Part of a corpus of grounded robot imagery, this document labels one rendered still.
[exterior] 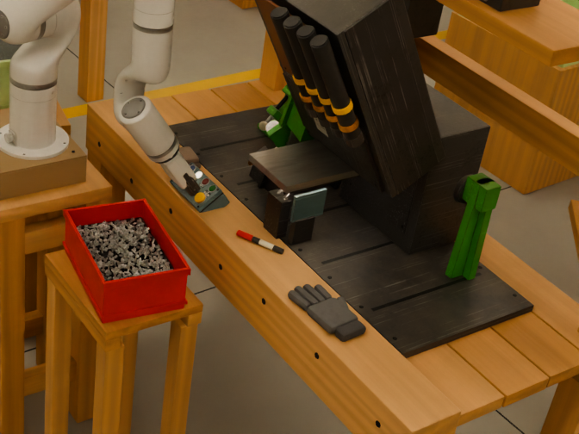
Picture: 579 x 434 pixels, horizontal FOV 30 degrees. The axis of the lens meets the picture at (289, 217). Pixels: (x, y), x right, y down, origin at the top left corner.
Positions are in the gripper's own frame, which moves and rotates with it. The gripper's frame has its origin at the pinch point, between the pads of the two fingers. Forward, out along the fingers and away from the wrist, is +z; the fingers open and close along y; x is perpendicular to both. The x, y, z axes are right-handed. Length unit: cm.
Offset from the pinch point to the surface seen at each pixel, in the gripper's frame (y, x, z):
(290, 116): 3.8, 30.5, 0.1
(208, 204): 2.5, 0.4, 6.3
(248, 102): -48, 35, 36
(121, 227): -2.2, -20.1, -2.8
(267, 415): -1, -24, 102
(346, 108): 43, 31, -30
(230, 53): -238, 83, 180
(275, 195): 16.6, 13.6, 4.7
